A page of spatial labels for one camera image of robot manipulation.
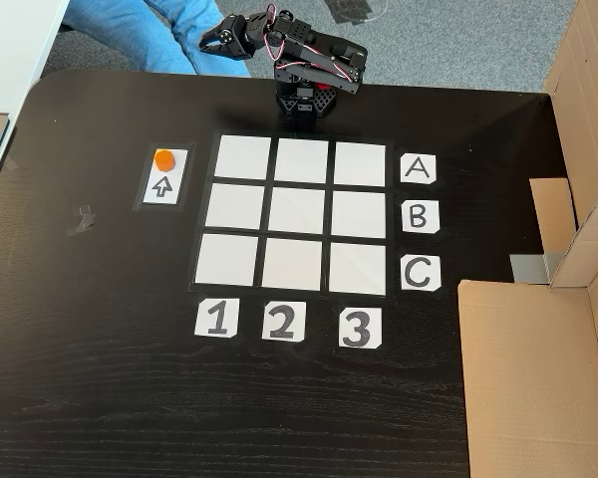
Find round orange token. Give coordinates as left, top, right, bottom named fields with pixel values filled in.
left=153, top=148, right=176, bottom=173

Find white nine-square grid sheet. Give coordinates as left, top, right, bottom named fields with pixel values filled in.
left=188, top=130, right=395, bottom=299

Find seated person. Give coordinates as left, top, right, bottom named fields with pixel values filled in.
left=61, top=0, right=253, bottom=77

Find black floor item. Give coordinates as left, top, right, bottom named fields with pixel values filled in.
left=323, top=0, right=388, bottom=25

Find white arrow paper sheet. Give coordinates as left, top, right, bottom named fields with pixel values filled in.
left=142, top=147, right=190, bottom=206

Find paper sheet letter A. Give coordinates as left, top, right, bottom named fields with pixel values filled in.
left=400, top=152, right=438, bottom=185

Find white desk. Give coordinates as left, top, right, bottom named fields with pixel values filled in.
left=0, top=0, right=71, bottom=210

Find clear tape scraps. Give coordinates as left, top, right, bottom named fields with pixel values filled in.
left=67, top=203, right=97, bottom=235

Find paper sheet letter B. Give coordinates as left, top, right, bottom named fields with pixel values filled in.
left=402, top=200, right=442, bottom=234

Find paper sheet number 1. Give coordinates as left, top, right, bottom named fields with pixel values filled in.
left=194, top=297, right=241, bottom=339

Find paper sheet number 2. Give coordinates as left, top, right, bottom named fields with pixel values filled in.
left=261, top=300, right=308, bottom=343

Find paper sheet letter C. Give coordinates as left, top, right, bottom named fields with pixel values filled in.
left=400, top=254, right=442, bottom=292

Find paper sheet number 3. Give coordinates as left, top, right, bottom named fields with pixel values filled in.
left=338, top=307, right=384, bottom=350

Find large brown cardboard box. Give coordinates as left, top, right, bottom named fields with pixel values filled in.
left=456, top=0, right=598, bottom=478

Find red white servo cable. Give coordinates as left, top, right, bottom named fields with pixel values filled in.
left=261, top=28, right=286, bottom=65

